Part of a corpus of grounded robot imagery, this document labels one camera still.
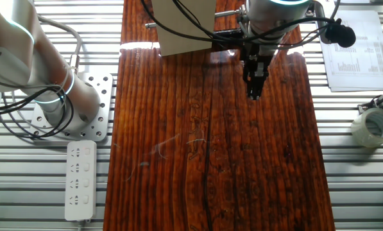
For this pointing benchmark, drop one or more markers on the brown wood grain board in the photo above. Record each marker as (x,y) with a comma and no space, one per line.
(210,144)

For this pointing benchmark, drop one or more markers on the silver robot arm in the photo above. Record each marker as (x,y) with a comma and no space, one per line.
(18,48)

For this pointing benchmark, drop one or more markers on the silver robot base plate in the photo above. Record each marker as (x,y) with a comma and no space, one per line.
(101,96)

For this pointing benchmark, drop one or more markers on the white power strip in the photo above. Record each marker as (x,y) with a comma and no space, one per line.
(80,179)

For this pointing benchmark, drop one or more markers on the clear tape roll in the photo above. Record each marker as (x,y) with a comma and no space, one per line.
(371,128)

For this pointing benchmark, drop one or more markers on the black base metal crank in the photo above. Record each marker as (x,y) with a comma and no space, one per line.
(226,14)

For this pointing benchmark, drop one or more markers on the printed paper sheets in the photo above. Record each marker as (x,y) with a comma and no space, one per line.
(354,64)

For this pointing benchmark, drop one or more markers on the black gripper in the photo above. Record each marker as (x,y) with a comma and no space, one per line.
(257,61)

